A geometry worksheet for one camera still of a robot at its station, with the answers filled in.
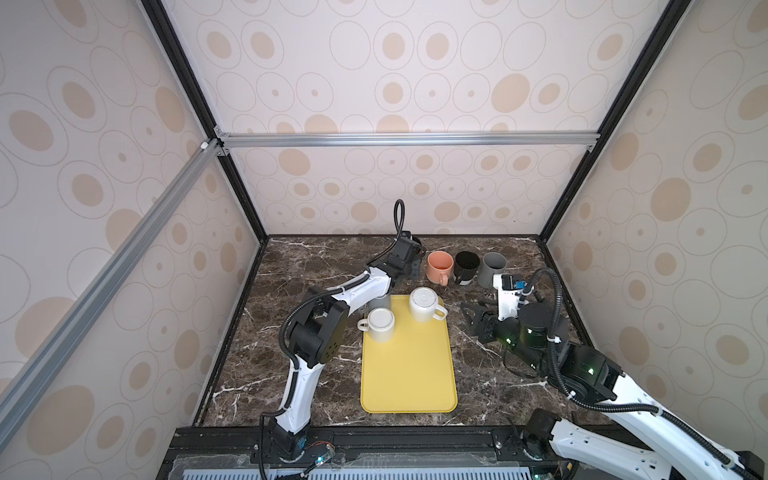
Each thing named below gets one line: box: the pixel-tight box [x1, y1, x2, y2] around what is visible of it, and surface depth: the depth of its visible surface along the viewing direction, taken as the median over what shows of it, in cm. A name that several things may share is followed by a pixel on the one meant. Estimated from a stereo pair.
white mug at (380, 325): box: [357, 308, 395, 343], surface depth 91 cm
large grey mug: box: [477, 252, 507, 289], surface depth 100 cm
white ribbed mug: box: [409, 286, 448, 323], surface depth 94 cm
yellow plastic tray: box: [361, 295, 458, 413], surface depth 87 cm
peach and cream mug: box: [426, 250, 454, 286], surface depth 103 cm
